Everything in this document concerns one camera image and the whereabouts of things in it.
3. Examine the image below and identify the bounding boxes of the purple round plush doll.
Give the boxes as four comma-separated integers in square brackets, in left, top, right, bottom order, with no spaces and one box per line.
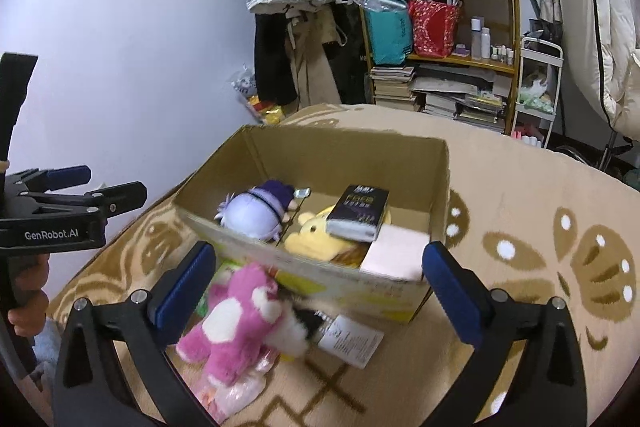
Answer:
[215,179,311,242]

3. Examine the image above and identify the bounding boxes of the yellow bear plush toy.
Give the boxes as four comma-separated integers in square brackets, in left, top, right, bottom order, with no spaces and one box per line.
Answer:
[283,206,370,268]

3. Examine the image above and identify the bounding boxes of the pink swirl roll cushion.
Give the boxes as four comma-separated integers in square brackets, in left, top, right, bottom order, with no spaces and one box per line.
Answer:
[359,225,431,281]

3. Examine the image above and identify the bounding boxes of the black Face tissue pack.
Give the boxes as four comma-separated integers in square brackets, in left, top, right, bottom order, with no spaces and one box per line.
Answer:
[326,184,390,243]

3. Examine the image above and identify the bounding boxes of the person's left hand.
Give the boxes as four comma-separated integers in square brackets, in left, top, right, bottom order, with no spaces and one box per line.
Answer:
[8,254,50,338]

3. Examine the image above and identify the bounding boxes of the pink plastic bag package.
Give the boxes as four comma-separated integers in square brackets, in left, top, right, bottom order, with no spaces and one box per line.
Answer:
[191,348,280,424]

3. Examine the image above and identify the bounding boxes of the beige patterned carpet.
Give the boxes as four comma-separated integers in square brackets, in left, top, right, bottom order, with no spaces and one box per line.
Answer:
[49,105,639,426]

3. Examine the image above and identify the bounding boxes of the pink bear plush toy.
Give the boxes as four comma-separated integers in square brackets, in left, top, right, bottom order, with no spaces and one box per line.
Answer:
[176,263,309,387]

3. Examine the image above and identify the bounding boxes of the clear snack bag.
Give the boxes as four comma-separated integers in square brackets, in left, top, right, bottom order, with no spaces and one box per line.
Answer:
[229,65,284,126]

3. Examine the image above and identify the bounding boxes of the white paper tag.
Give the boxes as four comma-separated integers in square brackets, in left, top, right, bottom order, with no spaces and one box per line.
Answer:
[317,314,384,369]

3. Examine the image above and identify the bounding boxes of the black hanging clothes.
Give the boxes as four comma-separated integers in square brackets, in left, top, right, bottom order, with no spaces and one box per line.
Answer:
[254,3,368,113]

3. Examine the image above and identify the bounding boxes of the open cardboard box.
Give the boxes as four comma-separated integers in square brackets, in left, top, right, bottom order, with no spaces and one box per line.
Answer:
[175,126,449,324]

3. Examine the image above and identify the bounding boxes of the stack of books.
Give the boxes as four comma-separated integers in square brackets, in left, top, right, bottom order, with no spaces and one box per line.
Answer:
[369,63,511,133]

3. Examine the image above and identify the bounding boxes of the teal bag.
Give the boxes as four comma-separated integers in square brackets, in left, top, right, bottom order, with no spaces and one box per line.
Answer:
[362,0,412,65]

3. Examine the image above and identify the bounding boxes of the white metal cart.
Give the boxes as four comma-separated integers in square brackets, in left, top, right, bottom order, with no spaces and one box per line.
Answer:
[510,36,564,148]

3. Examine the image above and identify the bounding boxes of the red patterned bag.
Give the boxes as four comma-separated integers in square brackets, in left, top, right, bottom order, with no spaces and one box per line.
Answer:
[409,0,461,58]

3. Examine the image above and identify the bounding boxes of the wooden shelf unit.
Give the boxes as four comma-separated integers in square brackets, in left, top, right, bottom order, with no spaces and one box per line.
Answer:
[347,0,522,137]

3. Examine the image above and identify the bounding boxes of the white bedding pile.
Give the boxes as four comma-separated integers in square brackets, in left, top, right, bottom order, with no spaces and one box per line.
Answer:
[560,0,639,141]

